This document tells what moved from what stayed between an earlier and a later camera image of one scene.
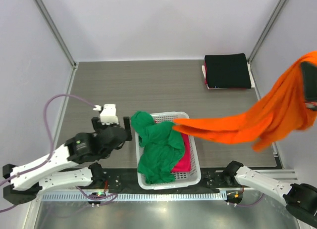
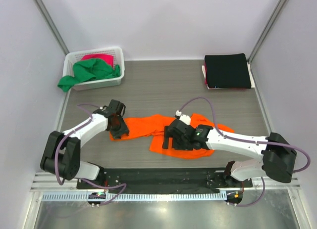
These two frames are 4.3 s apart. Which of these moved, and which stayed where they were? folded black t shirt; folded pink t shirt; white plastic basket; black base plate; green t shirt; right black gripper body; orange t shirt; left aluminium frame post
Moved: right black gripper body; white plastic basket; orange t shirt; green t shirt
Stayed: folded pink t shirt; left aluminium frame post; black base plate; folded black t shirt
